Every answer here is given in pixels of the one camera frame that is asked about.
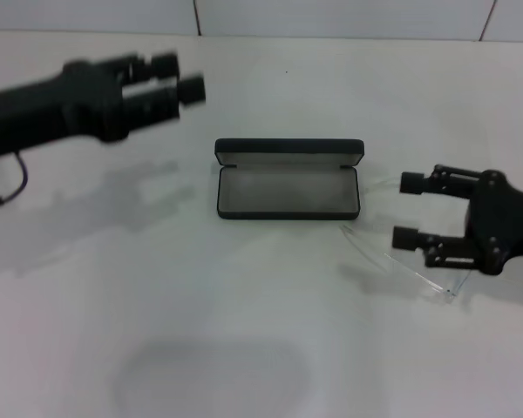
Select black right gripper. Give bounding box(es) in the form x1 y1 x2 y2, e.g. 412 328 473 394
391 163 523 278

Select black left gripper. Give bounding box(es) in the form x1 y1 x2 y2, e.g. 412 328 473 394
0 51 209 161

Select clear transparent glasses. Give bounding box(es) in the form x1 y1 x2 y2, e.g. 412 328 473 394
340 173 470 302

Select black glasses case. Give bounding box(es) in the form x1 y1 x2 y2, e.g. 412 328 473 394
214 138 366 221

